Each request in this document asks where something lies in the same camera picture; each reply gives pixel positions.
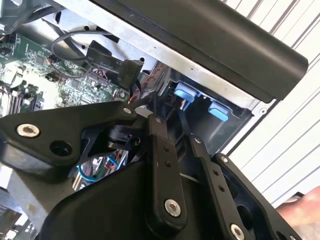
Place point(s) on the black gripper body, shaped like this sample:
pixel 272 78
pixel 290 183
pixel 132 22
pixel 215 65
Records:
pixel 112 205

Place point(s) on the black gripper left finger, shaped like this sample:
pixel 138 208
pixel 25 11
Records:
pixel 62 125

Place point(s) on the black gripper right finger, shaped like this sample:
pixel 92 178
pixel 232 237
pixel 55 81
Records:
pixel 212 175

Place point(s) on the hard disk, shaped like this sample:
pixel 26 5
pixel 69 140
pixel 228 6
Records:
pixel 185 92

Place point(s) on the person's hand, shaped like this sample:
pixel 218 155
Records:
pixel 302 215

